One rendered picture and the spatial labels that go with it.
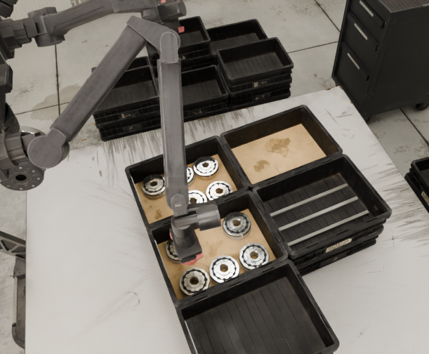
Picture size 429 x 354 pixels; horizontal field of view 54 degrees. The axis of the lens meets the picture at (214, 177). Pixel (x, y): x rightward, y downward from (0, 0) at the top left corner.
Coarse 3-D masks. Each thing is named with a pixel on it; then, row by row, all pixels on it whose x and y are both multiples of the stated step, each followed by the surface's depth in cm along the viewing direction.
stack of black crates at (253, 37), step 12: (228, 24) 292; (240, 24) 293; (252, 24) 295; (216, 36) 295; (228, 36) 298; (240, 36) 300; (252, 36) 299; (264, 36) 282; (216, 48) 293; (216, 60) 277
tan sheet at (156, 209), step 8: (192, 168) 172; (224, 168) 171; (216, 176) 169; (224, 176) 169; (136, 184) 169; (192, 184) 168; (200, 184) 167; (208, 184) 167; (232, 184) 166; (144, 200) 164; (152, 200) 164; (160, 200) 164; (144, 208) 162; (152, 208) 162; (160, 208) 162; (168, 208) 161; (152, 216) 160; (160, 216) 159
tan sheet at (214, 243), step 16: (256, 224) 155; (208, 240) 152; (224, 240) 151; (240, 240) 151; (256, 240) 151; (208, 256) 148; (272, 256) 146; (176, 272) 145; (208, 272) 145; (224, 272) 144; (240, 272) 144; (176, 288) 142
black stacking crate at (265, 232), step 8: (232, 200) 151; (240, 200) 153; (248, 200) 155; (224, 208) 152; (232, 208) 155; (240, 208) 157; (248, 208) 159; (224, 216) 157; (256, 216) 152; (264, 224) 145; (152, 232) 146; (160, 232) 148; (168, 232) 150; (264, 232) 149; (160, 240) 151; (272, 240) 142; (272, 248) 146; (280, 256) 140
